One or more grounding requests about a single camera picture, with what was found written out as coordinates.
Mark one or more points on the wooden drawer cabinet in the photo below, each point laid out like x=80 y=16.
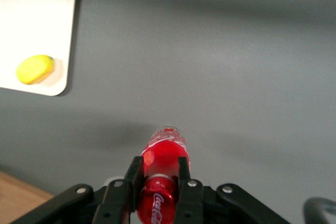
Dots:
x=18 y=197

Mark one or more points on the red coke bottle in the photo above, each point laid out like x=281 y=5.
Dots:
x=165 y=153

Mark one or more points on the cream plastic tray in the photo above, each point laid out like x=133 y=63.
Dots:
x=34 y=11

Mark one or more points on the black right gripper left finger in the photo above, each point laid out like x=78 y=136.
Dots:
x=131 y=182

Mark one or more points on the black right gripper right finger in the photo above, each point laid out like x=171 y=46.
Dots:
x=189 y=197

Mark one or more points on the yellow toy mango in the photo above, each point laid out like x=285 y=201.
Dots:
x=34 y=69

